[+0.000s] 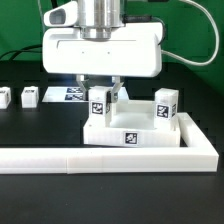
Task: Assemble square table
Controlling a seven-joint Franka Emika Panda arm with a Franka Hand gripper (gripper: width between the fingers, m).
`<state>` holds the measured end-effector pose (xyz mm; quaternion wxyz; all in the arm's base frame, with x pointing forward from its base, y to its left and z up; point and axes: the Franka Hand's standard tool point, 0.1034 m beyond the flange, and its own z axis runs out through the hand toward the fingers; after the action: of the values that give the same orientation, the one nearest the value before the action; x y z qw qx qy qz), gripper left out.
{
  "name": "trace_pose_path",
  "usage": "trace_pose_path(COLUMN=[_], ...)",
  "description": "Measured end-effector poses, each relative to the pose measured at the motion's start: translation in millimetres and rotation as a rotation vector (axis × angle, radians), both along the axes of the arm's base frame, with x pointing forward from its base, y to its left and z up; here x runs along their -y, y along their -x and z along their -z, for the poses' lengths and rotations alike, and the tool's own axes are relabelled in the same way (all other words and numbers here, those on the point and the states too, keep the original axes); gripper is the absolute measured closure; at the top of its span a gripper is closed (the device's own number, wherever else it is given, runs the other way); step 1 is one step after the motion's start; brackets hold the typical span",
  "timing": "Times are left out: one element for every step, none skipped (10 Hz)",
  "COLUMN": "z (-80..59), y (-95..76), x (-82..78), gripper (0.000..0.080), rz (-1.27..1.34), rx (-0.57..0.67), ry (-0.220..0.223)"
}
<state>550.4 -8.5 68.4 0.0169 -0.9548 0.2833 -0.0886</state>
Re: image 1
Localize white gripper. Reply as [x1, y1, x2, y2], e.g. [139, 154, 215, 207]
[42, 1, 164, 103]

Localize white square tabletop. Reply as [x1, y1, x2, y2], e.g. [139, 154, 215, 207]
[83, 100, 180, 148]

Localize white sheet with AprilTags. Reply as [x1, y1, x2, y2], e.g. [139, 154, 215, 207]
[42, 86, 129, 103]

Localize white L-shaped obstacle fence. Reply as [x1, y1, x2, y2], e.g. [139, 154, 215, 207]
[0, 113, 219, 174]

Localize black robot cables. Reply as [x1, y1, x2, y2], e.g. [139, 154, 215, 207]
[0, 0, 61, 62]

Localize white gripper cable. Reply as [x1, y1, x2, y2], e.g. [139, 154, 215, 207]
[161, 0, 221, 67]

